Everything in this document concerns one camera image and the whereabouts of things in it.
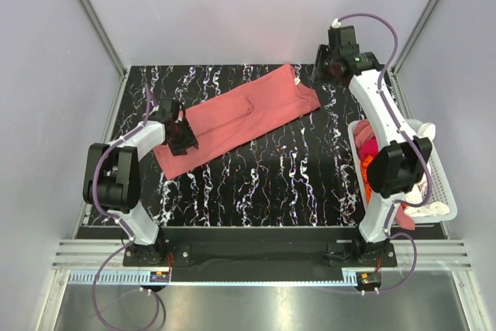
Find dusty pink t shirt in basket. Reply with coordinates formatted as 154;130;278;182
353;120;374;151

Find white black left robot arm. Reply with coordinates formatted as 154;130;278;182
83;98;198;266

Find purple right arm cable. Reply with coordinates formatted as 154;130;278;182
332;12;433;297

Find left aluminium frame post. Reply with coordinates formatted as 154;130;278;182
77;0;127;79

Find aluminium frame post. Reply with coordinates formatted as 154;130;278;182
77;0;127;79
391;0;441;74

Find right aluminium frame post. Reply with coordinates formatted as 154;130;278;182
391;0;441;74

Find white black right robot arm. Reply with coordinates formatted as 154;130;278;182
313;23;432;267

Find slotted grey cable duct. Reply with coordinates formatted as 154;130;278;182
68;270;171;286

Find black marble pattern mat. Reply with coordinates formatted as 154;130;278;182
113;64;364;227

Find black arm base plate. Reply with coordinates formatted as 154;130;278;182
124;227;398;285

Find white t shirt in basket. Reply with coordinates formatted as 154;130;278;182
402;121;453;218

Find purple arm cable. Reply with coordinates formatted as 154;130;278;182
332;12;433;297
88;83;167;328

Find salmon pink t shirt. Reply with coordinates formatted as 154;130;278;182
154;64;321;180

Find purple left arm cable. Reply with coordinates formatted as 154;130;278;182
88;83;167;328

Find white plastic laundry basket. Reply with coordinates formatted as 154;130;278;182
348;120;457;226

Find magenta t shirt in basket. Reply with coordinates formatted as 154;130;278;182
360;137;379;159

